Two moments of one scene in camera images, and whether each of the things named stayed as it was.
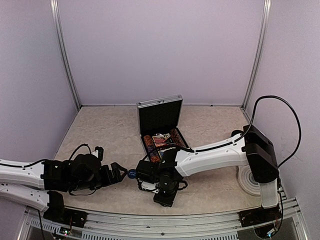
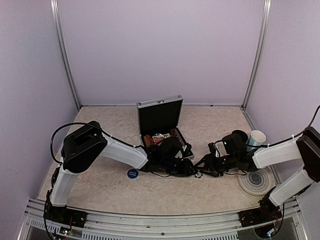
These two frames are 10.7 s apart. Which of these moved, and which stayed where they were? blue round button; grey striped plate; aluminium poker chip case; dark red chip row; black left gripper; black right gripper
Moved: black right gripper; black left gripper
Stayed: blue round button; dark red chip row; aluminium poker chip case; grey striped plate
